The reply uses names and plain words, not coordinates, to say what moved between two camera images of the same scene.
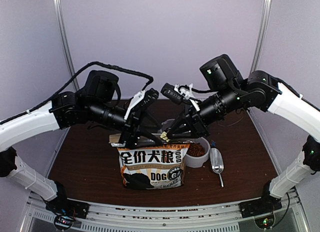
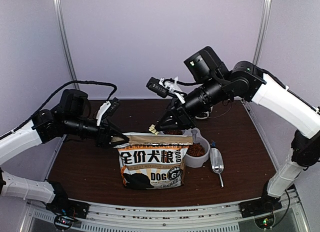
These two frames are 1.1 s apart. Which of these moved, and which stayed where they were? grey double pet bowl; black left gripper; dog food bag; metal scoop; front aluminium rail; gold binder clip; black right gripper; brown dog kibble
Moved: black left gripper; gold binder clip; black right gripper
Stayed: metal scoop; grey double pet bowl; dog food bag; front aluminium rail; brown dog kibble
